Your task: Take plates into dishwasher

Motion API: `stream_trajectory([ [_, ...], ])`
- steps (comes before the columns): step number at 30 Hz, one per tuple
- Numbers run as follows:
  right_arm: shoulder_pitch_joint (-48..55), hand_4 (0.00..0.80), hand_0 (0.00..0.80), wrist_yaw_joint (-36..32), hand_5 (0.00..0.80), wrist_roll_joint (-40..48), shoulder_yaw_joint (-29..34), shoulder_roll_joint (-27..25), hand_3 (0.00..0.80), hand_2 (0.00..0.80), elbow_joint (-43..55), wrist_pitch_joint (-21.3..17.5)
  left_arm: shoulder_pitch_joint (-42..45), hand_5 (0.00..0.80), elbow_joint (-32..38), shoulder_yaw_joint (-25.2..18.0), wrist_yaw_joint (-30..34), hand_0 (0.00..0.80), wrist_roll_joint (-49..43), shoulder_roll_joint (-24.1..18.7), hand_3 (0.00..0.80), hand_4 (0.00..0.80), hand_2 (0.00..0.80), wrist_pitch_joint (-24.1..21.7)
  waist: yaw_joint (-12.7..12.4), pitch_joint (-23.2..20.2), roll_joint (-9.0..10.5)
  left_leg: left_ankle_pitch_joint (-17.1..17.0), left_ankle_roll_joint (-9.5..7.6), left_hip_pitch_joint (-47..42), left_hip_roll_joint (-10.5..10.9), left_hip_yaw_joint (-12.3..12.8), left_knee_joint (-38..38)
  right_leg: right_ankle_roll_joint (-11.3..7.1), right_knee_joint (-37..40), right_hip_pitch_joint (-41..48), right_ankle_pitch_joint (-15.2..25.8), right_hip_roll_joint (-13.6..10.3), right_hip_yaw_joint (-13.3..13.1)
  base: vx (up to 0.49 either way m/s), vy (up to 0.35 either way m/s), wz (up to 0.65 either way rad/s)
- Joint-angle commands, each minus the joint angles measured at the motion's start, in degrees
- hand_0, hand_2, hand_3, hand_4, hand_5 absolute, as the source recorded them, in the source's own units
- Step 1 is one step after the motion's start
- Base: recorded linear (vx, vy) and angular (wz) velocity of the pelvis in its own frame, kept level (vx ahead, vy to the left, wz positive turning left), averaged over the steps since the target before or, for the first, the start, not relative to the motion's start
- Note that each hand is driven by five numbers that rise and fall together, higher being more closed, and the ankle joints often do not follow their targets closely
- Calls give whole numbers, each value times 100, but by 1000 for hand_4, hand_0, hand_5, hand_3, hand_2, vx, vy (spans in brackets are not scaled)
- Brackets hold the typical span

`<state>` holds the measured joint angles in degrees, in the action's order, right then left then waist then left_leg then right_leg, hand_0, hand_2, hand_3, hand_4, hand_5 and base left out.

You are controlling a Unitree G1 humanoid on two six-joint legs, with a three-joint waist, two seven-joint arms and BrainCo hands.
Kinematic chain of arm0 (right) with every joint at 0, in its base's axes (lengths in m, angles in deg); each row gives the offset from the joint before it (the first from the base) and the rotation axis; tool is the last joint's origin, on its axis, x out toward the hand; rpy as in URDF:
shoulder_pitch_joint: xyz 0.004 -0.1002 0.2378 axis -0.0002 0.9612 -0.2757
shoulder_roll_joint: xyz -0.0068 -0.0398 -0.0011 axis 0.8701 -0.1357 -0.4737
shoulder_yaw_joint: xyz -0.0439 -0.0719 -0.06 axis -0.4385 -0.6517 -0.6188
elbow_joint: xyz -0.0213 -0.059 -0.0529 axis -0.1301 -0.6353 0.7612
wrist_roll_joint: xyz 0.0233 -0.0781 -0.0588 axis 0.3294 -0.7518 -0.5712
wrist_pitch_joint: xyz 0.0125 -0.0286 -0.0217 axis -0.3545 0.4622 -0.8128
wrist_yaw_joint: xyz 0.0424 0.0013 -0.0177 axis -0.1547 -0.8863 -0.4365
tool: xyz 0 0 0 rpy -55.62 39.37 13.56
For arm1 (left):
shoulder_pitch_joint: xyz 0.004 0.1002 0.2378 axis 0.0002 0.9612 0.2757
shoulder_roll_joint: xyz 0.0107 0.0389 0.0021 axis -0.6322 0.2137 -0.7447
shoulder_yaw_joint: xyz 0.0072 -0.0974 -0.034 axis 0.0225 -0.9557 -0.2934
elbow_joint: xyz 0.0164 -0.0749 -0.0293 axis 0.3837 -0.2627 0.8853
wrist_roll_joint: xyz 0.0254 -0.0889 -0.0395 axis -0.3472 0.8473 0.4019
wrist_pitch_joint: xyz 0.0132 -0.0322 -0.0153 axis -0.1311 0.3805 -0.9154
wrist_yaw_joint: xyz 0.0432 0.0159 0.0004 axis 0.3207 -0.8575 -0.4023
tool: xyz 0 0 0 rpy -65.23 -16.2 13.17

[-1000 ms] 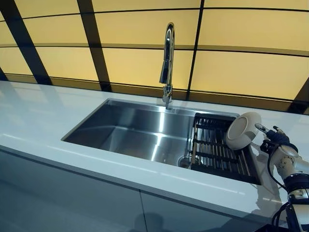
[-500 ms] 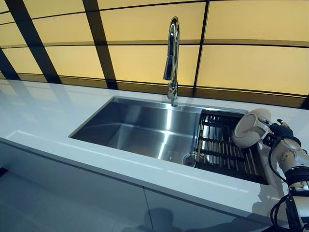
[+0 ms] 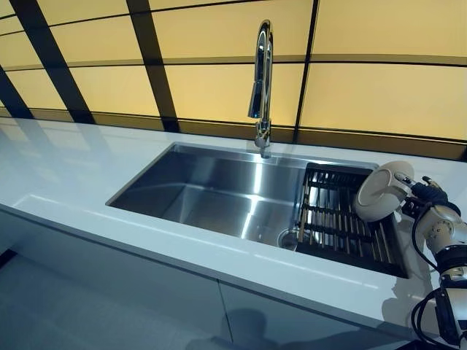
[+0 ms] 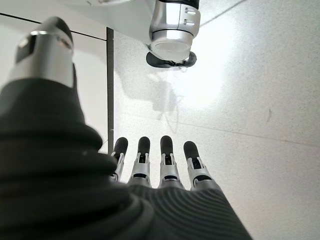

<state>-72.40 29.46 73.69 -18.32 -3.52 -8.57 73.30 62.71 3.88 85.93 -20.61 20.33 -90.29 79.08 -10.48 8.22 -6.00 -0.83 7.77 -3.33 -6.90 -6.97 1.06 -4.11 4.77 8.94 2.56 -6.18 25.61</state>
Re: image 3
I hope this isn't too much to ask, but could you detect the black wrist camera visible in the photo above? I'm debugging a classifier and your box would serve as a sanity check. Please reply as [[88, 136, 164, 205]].
[[400, 196, 428, 220]]

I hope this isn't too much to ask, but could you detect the chrome gooseneck kitchen faucet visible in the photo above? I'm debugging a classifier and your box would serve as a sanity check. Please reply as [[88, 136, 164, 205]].
[[247, 18, 275, 160]]

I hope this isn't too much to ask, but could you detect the steel sink drain strainer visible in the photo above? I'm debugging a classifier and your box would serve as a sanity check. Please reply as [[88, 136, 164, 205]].
[[277, 227, 301, 251]]

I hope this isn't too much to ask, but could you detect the stainless steel sink basin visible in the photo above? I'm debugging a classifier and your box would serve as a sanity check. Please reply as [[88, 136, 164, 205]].
[[105, 141, 410, 280]]

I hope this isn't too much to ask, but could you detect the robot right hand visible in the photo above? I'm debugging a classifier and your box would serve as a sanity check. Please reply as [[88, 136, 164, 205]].
[[394, 173, 461, 217]]

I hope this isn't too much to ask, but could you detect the white round plate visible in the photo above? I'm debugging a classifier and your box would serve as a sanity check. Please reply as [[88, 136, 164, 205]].
[[354, 160, 417, 223]]

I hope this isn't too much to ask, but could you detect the black sink drying rack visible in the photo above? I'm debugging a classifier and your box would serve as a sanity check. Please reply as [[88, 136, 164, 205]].
[[294, 162, 410, 280]]

